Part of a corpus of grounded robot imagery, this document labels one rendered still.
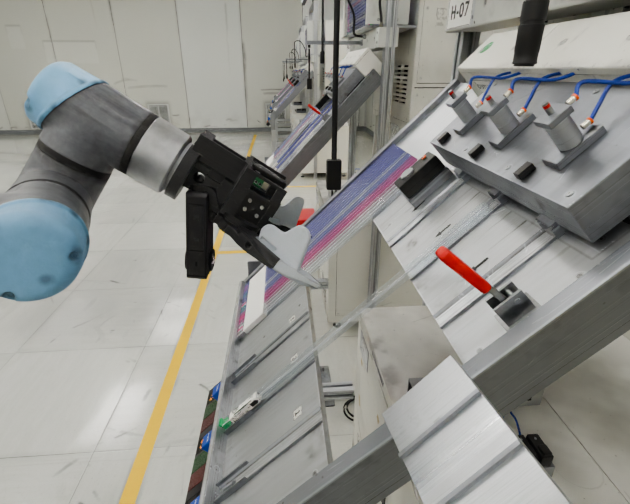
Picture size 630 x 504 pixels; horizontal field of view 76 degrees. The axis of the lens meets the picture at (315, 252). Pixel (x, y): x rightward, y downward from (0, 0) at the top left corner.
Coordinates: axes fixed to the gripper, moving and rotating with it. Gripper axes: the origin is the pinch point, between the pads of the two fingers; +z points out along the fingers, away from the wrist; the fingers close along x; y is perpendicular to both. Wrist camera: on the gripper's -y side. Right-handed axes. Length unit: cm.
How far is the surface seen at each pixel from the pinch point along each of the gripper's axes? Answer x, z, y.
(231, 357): 16.1, 3.2, -30.6
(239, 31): 860, -117, 33
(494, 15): 29, 10, 45
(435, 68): 124, 35, 52
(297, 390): -3.9, 7.9, -16.0
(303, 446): -13.4, 8.0, -15.6
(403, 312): 46, 45, -16
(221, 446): -3.7, 4.0, -30.8
